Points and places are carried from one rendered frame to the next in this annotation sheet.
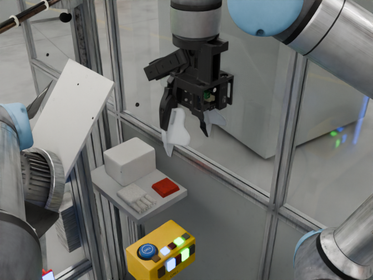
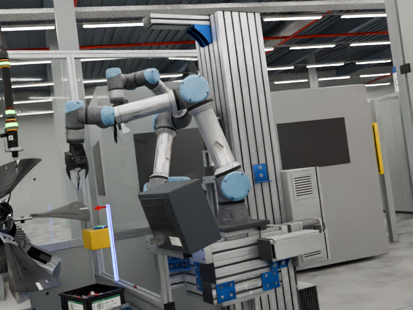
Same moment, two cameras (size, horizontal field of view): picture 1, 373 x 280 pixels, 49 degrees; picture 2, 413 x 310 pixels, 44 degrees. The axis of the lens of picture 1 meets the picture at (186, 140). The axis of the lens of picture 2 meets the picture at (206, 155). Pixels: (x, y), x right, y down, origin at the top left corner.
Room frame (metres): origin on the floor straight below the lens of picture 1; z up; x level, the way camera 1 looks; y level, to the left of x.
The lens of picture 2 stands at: (-0.47, 2.27, 1.27)
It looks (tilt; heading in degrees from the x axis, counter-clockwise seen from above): 2 degrees up; 286
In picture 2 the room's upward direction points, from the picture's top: 7 degrees counter-clockwise
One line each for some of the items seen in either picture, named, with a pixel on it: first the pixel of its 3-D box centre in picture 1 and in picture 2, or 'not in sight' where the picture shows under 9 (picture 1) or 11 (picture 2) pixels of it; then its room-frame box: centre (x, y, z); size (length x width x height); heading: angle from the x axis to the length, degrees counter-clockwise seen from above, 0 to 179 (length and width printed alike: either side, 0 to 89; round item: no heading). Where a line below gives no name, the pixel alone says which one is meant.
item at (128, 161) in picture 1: (127, 159); not in sight; (1.36, 0.24, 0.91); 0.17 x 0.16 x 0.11; 133
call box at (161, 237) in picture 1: (161, 256); (97, 239); (0.76, 0.07, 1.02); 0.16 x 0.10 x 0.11; 133
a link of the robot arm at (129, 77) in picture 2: not in sight; (129, 81); (0.57, -0.11, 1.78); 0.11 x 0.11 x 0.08; 78
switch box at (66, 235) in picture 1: (76, 218); not in sight; (1.21, 0.44, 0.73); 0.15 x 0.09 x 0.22; 133
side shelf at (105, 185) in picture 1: (134, 184); not in sight; (1.28, 0.21, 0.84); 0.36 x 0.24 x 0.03; 43
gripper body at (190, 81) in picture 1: (198, 72); (120, 112); (0.60, -0.02, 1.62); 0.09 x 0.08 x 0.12; 43
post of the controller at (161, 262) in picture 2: not in sight; (163, 272); (0.19, 0.67, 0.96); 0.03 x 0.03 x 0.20; 43
